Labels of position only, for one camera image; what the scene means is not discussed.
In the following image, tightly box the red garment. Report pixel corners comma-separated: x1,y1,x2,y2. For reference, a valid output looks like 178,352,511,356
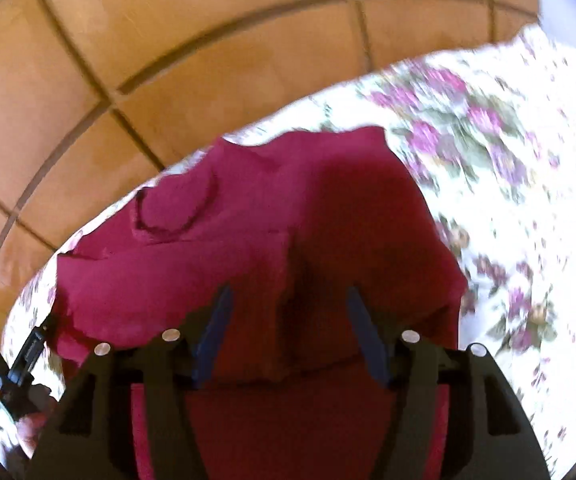
50,127,466,479

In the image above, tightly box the floral bedspread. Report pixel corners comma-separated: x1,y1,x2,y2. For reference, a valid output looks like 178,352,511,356
2,26,576,479

